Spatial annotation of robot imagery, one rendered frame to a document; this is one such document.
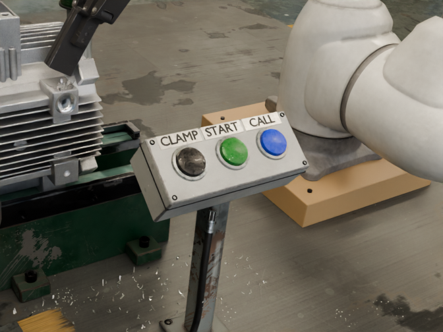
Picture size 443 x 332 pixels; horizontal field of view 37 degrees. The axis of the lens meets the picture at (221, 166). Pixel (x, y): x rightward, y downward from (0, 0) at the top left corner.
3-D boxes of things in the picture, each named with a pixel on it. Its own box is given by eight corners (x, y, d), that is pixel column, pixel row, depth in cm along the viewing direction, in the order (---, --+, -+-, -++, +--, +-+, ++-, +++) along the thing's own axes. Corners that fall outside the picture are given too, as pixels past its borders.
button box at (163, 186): (152, 224, 64) (172, 204, 59) (127, 159, 66) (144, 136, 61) (288, 185, 73) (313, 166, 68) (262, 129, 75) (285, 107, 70)
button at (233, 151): (221, 173, 65) (229, 166, 63) (209, 147, 65) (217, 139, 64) (246, 167, 66) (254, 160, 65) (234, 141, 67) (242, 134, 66)
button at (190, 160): (178, 184, 62) (184, 177, 61) (166, 157, 63) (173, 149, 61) (204, 178, 64) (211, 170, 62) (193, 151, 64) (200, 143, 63)
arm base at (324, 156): (303, 101, 128) (308, 76, 125) (386, 157, 114) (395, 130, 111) (229, 120, 119) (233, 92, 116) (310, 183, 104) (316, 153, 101)
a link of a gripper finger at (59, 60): (97, 20, 73) (100, 22, 72) (68, 74, 74) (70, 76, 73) (75, 8, 71) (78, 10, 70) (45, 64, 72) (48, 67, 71)
